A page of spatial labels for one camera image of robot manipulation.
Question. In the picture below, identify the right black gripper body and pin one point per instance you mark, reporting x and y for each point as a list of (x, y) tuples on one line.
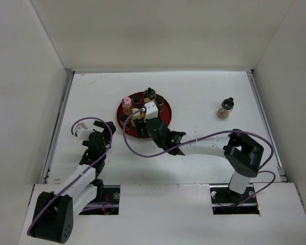
[(160, 144)]

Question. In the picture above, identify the yellow cap salt shaker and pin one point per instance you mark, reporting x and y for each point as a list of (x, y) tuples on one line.
[(136, 114)]

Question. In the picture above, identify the small black cap spice jar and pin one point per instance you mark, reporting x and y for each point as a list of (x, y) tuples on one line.
[(160, 103)]

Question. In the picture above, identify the pink cap spice shaker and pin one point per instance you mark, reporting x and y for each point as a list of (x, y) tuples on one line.
[(127, 105)]

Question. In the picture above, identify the black knob cap spice jar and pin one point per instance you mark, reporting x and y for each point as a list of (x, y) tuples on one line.
[(149, 95)]

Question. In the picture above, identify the yellow label bottle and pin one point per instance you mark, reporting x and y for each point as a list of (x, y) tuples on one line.
[(139, 127), (124, 122)]

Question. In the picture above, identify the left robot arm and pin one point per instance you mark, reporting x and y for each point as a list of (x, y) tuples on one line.
[(55, 211)]

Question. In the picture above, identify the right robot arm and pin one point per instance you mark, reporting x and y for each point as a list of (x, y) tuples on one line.
[(242, 152)]

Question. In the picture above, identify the round black top grinder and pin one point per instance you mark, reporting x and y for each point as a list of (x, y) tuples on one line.
[(225, 108)]

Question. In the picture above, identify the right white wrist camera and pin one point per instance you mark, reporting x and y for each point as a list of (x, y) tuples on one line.
[(151, 110)]

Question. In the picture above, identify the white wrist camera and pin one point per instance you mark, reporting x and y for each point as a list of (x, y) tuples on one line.
[(151, 110), (82, 132)]

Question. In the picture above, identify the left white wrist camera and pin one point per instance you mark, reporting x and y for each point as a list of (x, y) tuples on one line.
[(82, 132)]

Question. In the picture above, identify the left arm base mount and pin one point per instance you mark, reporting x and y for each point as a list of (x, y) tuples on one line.
[(107, 203)]

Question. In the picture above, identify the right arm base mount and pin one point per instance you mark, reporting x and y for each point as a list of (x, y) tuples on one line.
[(227, 202)]

